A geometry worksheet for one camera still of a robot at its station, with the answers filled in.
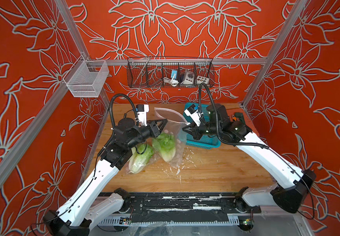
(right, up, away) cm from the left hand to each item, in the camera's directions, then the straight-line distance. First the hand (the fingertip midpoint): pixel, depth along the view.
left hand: (166, 119), depth 63 cm
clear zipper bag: (+4, -4, +6) cm, 8 cm away
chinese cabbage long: (-15, -21, +19) cm, 32 cm away
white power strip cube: (+22, +26, +32) cm, 47 cm away
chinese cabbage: (-1, -13, +14) cm, 19 cm away
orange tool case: (+48, 0, +40) cm, 63 cm away
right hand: (+7, -4, +5) cm, 10 cm away
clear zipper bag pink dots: (-7, -24, +23) cm, 34 cm away
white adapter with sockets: (+14, +26, +28) cm, 41 cm away
